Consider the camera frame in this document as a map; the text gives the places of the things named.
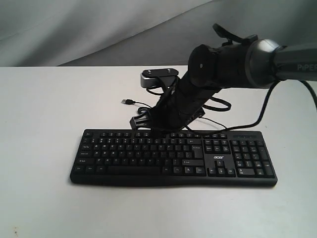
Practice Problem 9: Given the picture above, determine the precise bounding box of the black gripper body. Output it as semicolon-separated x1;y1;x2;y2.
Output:
130;96;206;131

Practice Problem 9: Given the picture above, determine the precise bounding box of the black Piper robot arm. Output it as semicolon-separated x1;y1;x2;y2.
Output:
130;24;317;132

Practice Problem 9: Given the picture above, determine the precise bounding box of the black acer keyboard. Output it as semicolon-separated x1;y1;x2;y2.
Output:
70;129;278;187

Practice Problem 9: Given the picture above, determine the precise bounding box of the grey backdrop cloth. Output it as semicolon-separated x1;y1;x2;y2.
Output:
0;0;317;66

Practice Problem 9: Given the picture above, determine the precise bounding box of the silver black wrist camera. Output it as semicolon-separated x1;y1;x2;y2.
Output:
140;68;179;89

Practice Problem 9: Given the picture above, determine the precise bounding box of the black USB cable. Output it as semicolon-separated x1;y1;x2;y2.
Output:
120;98;229;132

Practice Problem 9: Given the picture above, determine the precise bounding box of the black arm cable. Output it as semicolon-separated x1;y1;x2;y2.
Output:
188;79;317;134

